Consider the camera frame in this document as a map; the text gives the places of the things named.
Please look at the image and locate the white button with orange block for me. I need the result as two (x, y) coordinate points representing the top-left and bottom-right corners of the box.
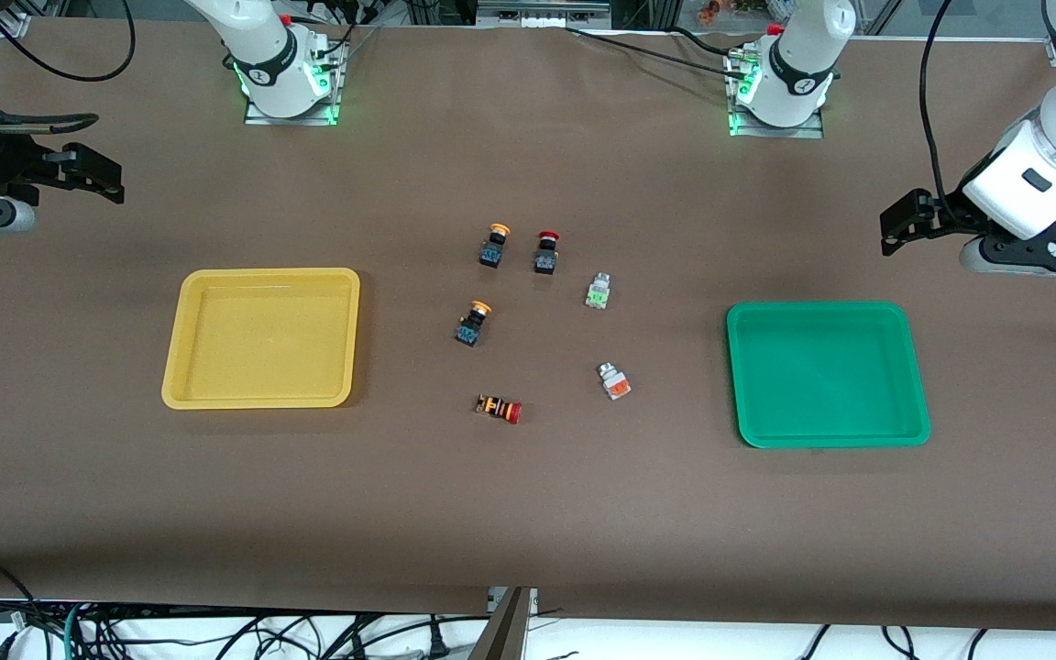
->
(596, 363), (633, 402)

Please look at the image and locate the yellow push button black base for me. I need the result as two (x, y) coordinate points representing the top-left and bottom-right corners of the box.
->
(478, 223), (512, 270)
(454, 301), (493, 348)

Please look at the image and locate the green plastic tray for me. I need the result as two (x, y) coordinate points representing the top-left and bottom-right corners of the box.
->
(726, 302), (932, 449)

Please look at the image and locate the yellow plastic tray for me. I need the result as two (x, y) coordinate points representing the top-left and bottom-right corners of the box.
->
(161, 268), (362, 411)

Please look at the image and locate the silver metal box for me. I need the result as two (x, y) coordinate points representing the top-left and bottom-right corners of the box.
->
(476, 0), (613, 28)

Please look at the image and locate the red emergency stop button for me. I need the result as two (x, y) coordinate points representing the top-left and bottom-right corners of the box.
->
(475, 393), (523, 425)

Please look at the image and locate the brown table mat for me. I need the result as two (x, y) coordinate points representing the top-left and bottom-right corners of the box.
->
(0, 18), (1056, 633)

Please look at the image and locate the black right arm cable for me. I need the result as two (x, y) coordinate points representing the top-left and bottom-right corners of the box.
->
(0, 0), (137, 138)

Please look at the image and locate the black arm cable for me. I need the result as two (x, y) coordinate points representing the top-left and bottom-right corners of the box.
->
(918, 0), (964, 203)
(0, 0), (137, 138)

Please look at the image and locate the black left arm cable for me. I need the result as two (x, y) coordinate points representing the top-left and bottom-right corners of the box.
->
(918, 0), (964, 203)

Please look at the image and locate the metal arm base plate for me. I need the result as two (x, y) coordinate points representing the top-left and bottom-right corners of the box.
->
(723, 46), (827, 139)
(244, 37), (348, 127)

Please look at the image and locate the black cable on mat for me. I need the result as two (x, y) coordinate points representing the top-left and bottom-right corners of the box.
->
(565, 26), (772, 70)

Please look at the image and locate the green floor cable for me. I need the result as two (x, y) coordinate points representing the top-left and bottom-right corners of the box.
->
(63, 602), (89, 660)

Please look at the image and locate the metal bracket post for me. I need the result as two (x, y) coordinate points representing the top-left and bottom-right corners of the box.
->
(468, 587), (540, 660)

